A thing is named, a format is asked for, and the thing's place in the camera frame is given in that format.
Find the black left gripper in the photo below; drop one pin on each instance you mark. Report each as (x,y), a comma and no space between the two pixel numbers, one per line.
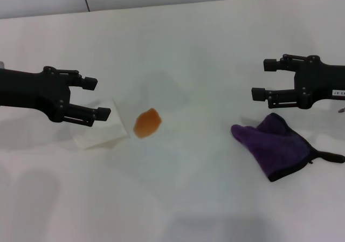
(32,91)

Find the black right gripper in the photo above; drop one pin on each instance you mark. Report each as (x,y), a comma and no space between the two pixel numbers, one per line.
(320,83)

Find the white paper cup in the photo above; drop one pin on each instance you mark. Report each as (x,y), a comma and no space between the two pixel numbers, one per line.
(107,134)

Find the purple rag with black loop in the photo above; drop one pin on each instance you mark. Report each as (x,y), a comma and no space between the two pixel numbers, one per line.
(275,147)

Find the brown water stain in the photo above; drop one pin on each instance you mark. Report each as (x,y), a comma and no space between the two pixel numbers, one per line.
(147,123)

